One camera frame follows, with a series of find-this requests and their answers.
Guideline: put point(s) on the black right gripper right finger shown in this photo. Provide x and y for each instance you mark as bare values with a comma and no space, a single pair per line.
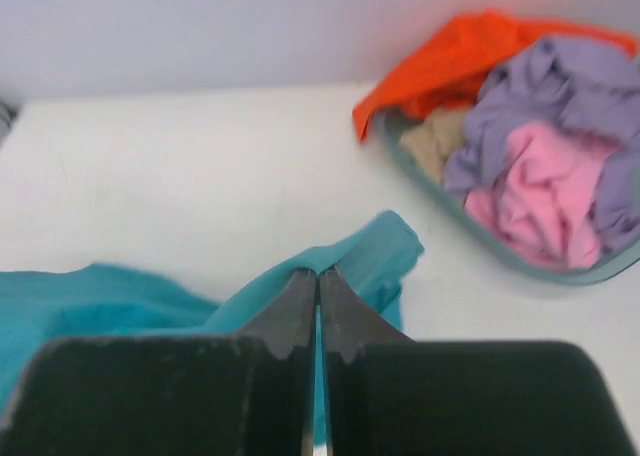
387,394

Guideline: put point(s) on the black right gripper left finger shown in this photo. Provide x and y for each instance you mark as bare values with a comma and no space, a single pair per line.
248,393

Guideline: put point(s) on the teal t shirt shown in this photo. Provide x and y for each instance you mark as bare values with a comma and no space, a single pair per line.
101,300

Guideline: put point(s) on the pink t shirt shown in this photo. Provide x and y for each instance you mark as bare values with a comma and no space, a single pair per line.
540,204

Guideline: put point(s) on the grey-blue plastic basket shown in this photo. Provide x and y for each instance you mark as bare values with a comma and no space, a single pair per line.
390,125

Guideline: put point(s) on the beige t shirt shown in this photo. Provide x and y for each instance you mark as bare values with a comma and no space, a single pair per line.
431,143

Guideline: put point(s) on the orange t shirt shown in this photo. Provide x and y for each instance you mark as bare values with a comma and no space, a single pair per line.
451,66

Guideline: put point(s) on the lilac t shirt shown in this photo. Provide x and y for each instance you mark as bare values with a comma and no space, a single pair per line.
577,85

